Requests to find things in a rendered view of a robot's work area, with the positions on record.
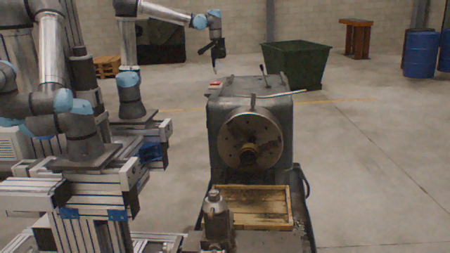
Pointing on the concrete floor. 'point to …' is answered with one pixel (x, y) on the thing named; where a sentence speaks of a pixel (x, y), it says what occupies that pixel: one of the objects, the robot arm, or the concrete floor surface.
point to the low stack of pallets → (107, 65)
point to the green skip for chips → (297, 62)
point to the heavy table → (357, 37)
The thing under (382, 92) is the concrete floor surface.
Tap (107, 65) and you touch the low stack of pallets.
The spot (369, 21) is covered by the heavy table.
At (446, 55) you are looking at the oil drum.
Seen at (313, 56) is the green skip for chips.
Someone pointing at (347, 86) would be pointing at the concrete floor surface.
